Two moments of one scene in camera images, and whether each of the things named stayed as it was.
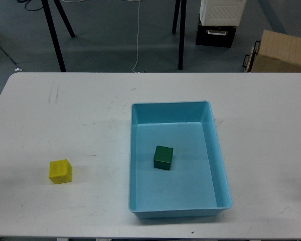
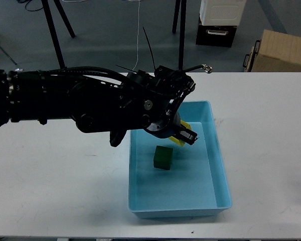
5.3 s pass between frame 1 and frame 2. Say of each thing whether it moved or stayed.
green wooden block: stayed
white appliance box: stayed
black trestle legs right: stayed
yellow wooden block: moved
